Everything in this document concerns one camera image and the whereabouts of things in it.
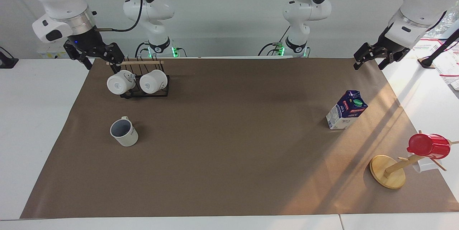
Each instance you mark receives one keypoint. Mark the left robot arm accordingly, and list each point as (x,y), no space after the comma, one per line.
(416,11)

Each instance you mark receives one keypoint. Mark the white paper with red print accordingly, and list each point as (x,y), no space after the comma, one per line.
(448,65)

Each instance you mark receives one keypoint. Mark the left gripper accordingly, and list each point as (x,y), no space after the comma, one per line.
(391,45)

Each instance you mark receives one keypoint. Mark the wooden mug tree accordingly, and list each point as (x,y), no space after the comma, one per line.
(387,172)

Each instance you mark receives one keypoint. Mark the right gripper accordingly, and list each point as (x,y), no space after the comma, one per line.
(88,43)

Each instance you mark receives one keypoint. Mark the red cup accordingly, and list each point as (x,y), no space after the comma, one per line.
(432,146)

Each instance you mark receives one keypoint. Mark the white cup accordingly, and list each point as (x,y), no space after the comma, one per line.
(423,167)

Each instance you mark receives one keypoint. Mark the blue and white milk carton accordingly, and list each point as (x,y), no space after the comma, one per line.
(344,113)

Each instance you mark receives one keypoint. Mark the white mug with grey inside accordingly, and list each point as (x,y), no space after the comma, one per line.
(127,137)

